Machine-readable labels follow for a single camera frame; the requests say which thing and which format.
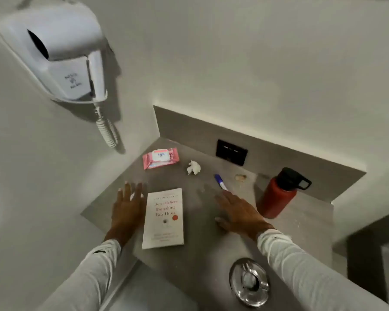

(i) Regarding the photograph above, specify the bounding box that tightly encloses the red water bottle black lid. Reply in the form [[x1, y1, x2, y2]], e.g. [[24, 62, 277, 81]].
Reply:
[[257, 167, 312, 219]]

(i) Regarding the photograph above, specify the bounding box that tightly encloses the person's left forearm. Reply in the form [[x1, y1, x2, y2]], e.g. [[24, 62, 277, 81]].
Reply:
[[36, 239, 122, 311]]

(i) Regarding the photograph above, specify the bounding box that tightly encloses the person's right hand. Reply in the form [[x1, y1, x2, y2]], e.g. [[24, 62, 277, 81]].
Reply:
[[214, 190, 275, 241]]

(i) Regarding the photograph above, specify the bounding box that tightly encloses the person's right forearm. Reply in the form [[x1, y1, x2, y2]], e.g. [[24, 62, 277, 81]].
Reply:
[[257, 229, 389, 311]]

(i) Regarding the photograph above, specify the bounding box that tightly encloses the white wall-mounted hair dryer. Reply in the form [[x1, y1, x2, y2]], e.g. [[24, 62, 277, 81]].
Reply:
[[0, 3, 109, 104]]

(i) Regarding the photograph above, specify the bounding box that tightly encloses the person's left hand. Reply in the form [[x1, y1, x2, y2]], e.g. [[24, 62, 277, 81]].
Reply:
[[104, 182, 147, 247]]

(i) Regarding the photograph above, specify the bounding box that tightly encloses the white paperback book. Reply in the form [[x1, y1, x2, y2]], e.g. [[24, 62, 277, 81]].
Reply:
[[142, 188, 185, 250]]

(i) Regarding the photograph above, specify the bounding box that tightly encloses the pink wet wipes packet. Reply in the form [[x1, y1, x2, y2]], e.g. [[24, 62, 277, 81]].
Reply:
[[142, 148, 180, 170]]

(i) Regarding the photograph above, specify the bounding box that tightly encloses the round steel dish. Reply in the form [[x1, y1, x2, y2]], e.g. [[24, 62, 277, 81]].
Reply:
[[229, 257, 270, 308]]

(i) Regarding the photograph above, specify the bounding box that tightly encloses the white coiled cord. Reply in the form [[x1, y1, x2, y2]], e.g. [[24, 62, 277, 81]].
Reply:
[[93, 101, 120, 149]]

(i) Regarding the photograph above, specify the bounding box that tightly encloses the black wall socket plate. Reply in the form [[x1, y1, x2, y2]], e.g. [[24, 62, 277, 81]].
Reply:
[[215, 139, 248, 166]]

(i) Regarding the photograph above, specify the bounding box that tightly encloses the blue and white marker pen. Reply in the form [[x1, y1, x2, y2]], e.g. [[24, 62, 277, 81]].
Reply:
[[214, 174, 229, 192]]

